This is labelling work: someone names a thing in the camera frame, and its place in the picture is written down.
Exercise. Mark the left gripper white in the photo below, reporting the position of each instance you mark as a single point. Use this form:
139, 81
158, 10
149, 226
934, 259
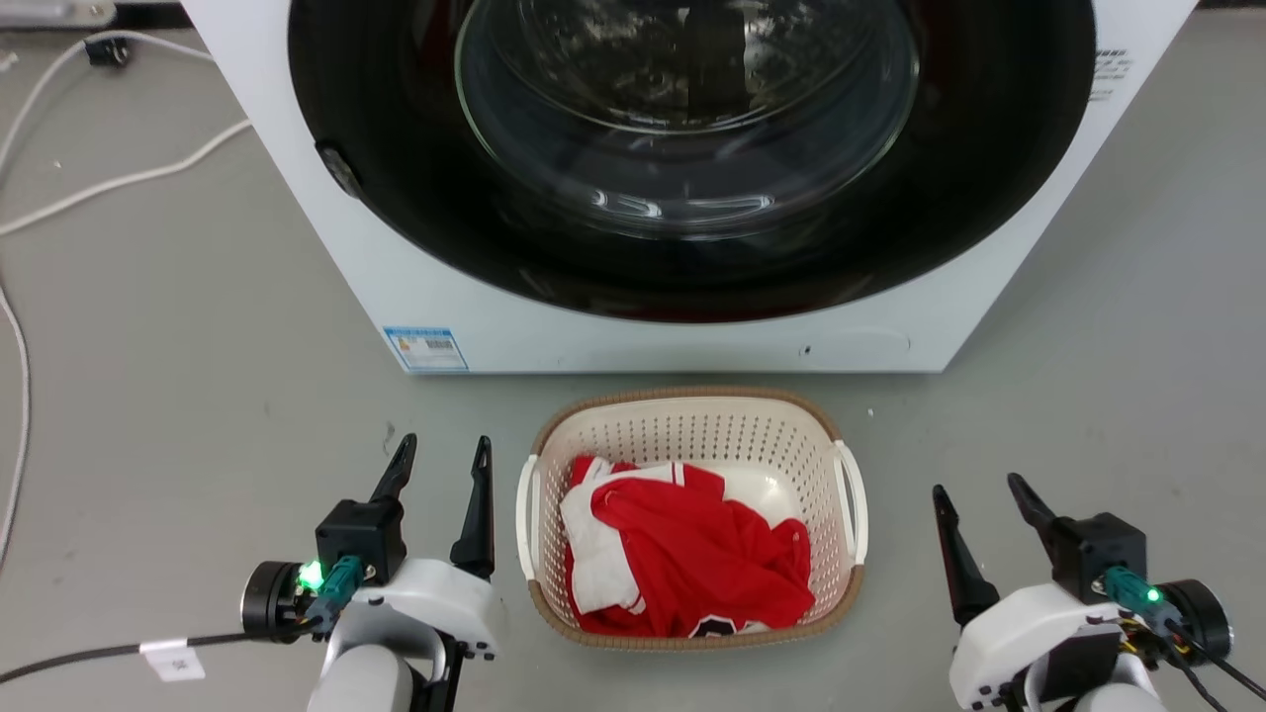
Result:
435, 598

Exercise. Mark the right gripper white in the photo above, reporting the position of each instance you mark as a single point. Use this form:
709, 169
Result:
1019, 628

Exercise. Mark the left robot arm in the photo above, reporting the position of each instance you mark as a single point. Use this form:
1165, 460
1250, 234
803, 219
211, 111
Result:
361, 682

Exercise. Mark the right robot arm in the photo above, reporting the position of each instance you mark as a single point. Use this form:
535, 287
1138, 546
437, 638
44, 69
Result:
1078, 677

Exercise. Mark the cream perforated laundry basket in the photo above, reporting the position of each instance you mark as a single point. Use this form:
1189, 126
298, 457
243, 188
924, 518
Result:
692, 425

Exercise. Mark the blue energy label sticker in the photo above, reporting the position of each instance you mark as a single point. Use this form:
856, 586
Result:
426, 348

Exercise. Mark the red and white garment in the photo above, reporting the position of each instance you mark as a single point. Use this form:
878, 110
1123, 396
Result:
692, 554

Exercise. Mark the black door latch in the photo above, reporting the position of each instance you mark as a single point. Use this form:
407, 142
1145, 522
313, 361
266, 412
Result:
341, 170

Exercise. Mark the white front-load washing machine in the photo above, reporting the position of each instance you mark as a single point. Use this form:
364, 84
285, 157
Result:
316, 178

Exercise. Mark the black round washer door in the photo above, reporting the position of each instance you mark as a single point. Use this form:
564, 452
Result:
989, 148

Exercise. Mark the small grey text sticker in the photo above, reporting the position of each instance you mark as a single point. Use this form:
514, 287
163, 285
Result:
1110, 77

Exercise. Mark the grey power strip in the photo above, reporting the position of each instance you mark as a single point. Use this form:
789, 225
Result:
54, 12

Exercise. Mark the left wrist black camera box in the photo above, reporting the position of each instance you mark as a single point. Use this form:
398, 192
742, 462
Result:
361, 539

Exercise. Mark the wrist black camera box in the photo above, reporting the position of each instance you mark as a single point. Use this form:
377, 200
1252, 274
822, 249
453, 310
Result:
1098, 554
361, 539

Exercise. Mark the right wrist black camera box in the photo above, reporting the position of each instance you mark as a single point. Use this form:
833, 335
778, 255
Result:
1098, 554

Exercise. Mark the black wall plug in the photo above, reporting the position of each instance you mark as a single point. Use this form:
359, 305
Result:
107, 49

